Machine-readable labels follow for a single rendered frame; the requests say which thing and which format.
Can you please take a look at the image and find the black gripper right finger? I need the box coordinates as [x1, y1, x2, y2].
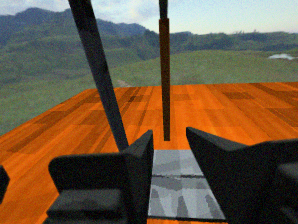
[186, 127, 298, 224]

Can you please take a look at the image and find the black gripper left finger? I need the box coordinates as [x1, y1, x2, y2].
[48, 129, 154, 224]

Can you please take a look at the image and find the orange vertical bar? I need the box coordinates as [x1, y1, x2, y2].
[159, 0, 170, 141]

